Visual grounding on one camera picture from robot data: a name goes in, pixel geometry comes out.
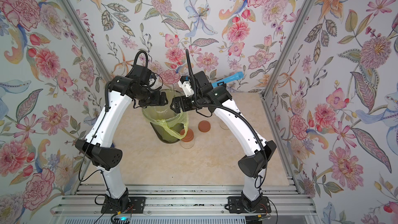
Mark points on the blue toy microphone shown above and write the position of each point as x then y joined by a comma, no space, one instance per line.
232,78

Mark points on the black mesh waste bin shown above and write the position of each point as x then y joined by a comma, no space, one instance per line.
164,124

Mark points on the clear plastic rice jar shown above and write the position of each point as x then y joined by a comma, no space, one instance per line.
223,125

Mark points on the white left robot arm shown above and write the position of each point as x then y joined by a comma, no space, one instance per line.
120,92

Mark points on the closed jar brown lid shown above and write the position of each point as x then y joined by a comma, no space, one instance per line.
188,140

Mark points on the aluminium corner post left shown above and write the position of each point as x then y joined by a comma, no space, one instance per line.
85,39

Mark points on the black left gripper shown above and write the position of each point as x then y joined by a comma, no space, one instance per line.
157,100

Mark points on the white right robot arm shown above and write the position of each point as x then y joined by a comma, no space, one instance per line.
199,93

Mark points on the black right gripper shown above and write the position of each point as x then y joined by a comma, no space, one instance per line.
185,101

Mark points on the aluminium corner post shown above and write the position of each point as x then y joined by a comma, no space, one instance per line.
290,42
85,39

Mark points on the aluminium corner post right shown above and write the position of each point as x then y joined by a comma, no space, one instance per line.
290,42

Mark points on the green plastic bin liner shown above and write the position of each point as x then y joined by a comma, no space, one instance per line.
169,121

